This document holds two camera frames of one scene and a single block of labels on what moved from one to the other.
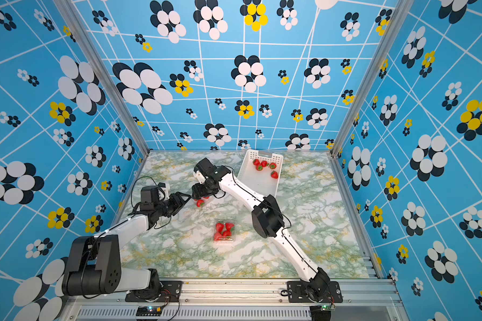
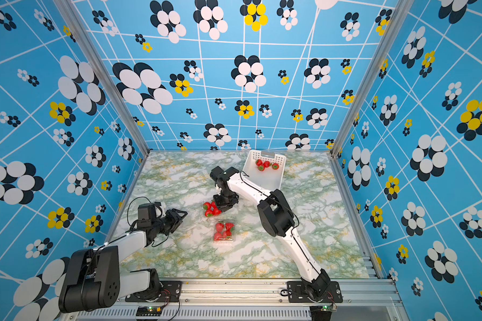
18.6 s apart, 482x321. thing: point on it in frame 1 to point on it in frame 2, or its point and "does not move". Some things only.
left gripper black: (178, 202) to (175, 218)
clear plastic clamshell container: (224, 231) does not move
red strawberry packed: (228, 226) does not move
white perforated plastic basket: (262, 172) does not move
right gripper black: (197, 190) to (224, 206)
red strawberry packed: (219, 227) does not move
